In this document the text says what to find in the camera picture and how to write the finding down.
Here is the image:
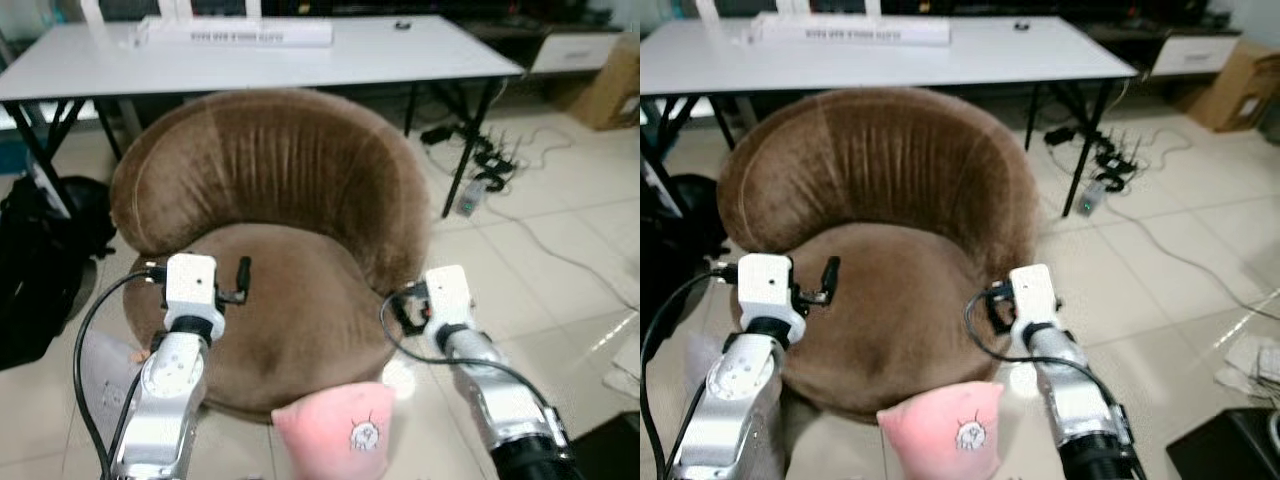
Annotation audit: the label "brown round velvet sofa chair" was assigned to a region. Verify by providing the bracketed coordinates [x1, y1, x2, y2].
[716, 86, 1041, 421]
[108, 88, 433, 421]

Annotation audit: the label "pink pillow with cartoon print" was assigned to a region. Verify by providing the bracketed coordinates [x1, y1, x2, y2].
[877, 381, 1005, 480]
[271, 381, 397, 480]

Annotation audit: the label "grey power strip with plugs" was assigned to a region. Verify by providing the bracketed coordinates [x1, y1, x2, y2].
[455, 150, 519, 219]
[1075, 150, 1141, 219]

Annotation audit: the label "black backpack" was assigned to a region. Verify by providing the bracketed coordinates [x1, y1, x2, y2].
[640, 173, 737, 341]
[0, 174, 117, 371]

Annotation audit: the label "white crumpled papers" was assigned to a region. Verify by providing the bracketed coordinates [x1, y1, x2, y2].
[1214, 330, 1280, 407]
[602, 330, 641, 398]

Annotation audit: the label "white table with black legs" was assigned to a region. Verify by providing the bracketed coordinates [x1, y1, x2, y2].
[0, 14, 525, 219]
[640, 14, 1139, 219]

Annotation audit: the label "black box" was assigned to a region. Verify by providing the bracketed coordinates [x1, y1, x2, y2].
[1165, 407, 1280, 480]
[568, 412, 641, 480]

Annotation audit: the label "long white printed box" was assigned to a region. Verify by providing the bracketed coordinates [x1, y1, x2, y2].
[749, 13, 952, 47]
[134, 16, 335, 49]

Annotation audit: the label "brown cardboard box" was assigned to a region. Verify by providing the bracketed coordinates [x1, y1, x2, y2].
[1184, 38, 1280, 134]
[568, 34, 641, 132]

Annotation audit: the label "white drawer cabinet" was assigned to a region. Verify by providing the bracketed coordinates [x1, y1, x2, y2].
[530, 33, 624, 77]
[1150, 36, 1244, 80]

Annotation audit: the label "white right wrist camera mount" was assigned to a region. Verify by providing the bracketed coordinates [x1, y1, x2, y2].
[1008, 264, 1059, 331]
[423, 265, 474, 331]

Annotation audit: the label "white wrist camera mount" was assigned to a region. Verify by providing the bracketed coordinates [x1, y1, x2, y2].
[423, 265, 474, 331]
[1008, 264, 1059, 331]
[163, 253, 220, 323]
[737, 253, 807, 326]

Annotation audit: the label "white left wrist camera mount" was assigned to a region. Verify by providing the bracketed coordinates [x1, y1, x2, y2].
[737, 253, 807, 326]
[163, 253, 220, 323]

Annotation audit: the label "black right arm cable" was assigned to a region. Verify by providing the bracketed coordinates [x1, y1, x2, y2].
[380, 288, 561, 426]
[964, 288, 1136, 426]

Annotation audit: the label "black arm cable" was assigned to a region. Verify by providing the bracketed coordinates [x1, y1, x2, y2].
[640, 262, 741, 480]
[72, 262, 167, 480]
[964, 288, 1136, 426]
[380, 288, 561, 426]

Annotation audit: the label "white floor cable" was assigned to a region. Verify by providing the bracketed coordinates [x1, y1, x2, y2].
[1108, 198, 1280, 323]
[488, 198, 641, 313]

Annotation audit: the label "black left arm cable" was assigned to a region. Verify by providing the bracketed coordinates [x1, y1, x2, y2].
[72, 262, 167, 480]
[640, 262, 741, 480]

